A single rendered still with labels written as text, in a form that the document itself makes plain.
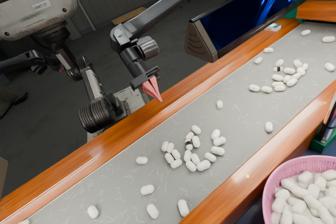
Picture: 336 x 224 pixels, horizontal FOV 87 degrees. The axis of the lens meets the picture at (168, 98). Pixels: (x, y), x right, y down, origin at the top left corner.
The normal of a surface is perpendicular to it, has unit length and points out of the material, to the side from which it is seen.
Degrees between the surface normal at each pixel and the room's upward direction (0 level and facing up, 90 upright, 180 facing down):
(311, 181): 0
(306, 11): 90
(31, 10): 90
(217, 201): 0
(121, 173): 0
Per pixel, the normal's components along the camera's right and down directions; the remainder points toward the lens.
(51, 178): -0.29, -0.72
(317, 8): -0.80, 0.54
